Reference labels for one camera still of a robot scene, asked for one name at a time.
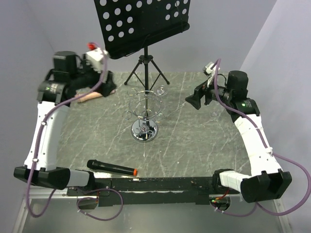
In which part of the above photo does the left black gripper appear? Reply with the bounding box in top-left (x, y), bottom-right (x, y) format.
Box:
top-left (70, 55), bottom-right (117, 98)

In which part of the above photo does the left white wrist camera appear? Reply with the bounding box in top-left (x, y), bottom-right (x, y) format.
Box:
top-left (85, 42), bottom-right (109, 73)

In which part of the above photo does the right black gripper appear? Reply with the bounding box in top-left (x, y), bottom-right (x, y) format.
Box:
top-left (185, 74), bottom-right (233, 110)

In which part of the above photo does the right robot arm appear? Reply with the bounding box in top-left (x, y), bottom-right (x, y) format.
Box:
top-left (186, 70), bottom-right (292, 203)

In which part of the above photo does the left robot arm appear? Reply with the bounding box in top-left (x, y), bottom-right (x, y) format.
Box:
top-left (14, 48), bottom-right (109, 195)

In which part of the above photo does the beige microphone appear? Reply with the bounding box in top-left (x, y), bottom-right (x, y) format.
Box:
top-left (75, 92), bottom-right (104, 103)

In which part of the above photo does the aluminium frame rail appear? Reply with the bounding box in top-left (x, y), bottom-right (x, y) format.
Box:
top-left (12, 71), bottom-right (73, 233)

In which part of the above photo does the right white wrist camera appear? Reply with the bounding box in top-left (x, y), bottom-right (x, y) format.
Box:
top-left (203, 60), bottom-right (220, 87)

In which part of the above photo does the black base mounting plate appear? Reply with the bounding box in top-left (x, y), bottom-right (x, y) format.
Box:
top-left (66, 169), bottom-right (241, 207)

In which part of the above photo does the chrome wine glass rack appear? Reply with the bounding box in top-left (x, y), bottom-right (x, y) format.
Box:
top-left (122, 88), bottom-right (165, 143)

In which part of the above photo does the black perforated music stand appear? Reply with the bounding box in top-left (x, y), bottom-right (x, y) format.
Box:
top-left (93, 0), bottom-right (191, 104)

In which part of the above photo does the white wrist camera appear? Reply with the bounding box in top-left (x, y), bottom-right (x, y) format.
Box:
top-left (85, 42), bottom-right (109, 73)
top-left (203, 60), bottom-right (220, 87)

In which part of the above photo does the black microphone orange end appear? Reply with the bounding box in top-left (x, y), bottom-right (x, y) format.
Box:
top-left (87, 160), bottom-right (138, 176)

